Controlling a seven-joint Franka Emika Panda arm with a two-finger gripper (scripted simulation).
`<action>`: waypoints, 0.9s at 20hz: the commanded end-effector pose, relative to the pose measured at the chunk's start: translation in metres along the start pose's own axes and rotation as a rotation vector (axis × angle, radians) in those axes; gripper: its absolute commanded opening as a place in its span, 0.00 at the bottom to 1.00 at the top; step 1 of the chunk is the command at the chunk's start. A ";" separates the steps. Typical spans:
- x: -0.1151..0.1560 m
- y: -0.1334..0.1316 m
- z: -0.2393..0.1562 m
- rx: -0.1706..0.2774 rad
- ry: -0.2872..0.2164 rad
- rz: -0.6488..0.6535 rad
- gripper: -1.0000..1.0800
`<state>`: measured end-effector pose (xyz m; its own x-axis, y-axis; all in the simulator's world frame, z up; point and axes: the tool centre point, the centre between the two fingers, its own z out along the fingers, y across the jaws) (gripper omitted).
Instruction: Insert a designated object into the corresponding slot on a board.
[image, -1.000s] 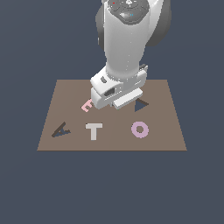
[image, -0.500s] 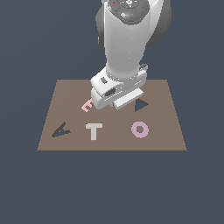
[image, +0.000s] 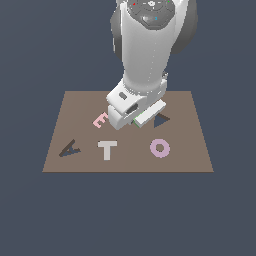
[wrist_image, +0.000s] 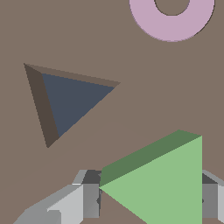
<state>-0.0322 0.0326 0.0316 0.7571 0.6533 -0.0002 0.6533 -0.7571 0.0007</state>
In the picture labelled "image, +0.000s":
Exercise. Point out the lilac letter O block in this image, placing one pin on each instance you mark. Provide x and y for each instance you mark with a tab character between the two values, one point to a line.
160	148

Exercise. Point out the pink letter E block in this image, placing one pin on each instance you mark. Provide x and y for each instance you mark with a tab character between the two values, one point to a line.
100	120

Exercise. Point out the dark brown letter A block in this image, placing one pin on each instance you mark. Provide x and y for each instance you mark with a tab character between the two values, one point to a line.
69	149

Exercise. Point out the white letter T block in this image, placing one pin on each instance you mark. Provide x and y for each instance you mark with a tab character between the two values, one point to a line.
107	149

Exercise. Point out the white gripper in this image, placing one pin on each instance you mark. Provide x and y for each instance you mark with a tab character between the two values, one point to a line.
125	108

